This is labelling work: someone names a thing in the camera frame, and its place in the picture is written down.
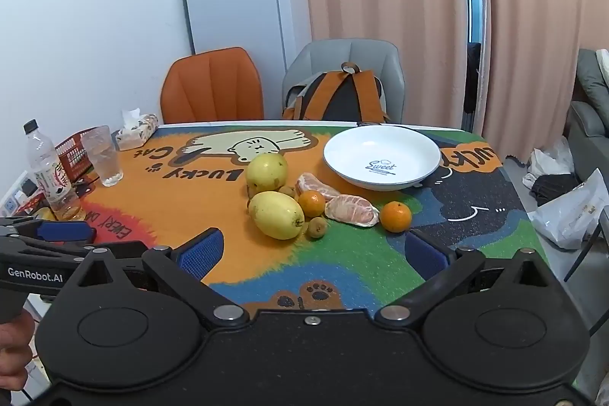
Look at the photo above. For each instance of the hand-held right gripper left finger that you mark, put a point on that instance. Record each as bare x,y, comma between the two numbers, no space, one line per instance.
204,250

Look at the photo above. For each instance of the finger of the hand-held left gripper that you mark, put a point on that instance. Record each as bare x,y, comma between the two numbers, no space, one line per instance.
38,251
62,229

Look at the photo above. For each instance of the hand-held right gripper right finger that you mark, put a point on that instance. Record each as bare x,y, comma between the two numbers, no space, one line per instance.
423,253

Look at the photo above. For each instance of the small mandarin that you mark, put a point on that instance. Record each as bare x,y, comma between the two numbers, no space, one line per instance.
311,204
395,216

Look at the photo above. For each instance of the large yellow pear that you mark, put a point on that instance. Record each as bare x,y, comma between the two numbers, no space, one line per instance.
273,215

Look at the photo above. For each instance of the round greenish pear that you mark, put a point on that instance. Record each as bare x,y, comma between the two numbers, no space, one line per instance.
266,173

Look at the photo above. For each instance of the small brown fruit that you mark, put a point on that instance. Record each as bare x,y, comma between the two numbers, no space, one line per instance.
287,191
316,227

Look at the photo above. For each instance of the white plate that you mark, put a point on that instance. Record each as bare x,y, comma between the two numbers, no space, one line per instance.
361,149

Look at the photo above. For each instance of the person's left hand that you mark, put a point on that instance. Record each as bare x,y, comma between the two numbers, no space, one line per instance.
16,353

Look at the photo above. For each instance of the colourful printed table mat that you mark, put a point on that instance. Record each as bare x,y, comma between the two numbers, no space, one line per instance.
200,201

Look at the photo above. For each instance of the clear plastic bottle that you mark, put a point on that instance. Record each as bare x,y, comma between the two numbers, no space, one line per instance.
47,177

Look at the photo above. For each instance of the white power strip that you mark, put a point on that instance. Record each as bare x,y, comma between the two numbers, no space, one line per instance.
14,201

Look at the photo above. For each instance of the red plastic basket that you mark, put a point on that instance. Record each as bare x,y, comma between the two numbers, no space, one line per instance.
71,154

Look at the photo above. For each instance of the clear glass cup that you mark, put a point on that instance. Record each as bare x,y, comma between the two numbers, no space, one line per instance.
102,158

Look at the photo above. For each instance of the printed tissue box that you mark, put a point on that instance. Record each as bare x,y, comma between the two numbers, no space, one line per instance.
138,132

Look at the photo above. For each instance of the black clothing pile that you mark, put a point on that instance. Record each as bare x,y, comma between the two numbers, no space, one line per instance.
552,189

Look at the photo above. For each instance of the large white plastic bag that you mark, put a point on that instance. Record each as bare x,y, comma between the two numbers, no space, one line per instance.
571,211

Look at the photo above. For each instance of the small white plastic bag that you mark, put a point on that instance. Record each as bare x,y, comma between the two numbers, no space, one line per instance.
552,158

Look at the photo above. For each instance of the orange chair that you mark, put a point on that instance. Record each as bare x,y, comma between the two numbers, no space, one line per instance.
211,87

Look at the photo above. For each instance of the orange grey backpack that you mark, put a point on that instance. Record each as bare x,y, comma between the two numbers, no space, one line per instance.
342,97

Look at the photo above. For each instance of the grey sofa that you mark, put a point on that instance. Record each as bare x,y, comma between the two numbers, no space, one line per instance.
583,135

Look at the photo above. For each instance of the grey chair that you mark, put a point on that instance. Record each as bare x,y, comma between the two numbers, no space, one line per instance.
333,54

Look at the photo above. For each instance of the grey sofa cushion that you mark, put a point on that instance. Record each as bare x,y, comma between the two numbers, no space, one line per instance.
592,87

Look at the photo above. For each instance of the white pillow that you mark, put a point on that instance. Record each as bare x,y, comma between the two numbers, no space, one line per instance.
603,63

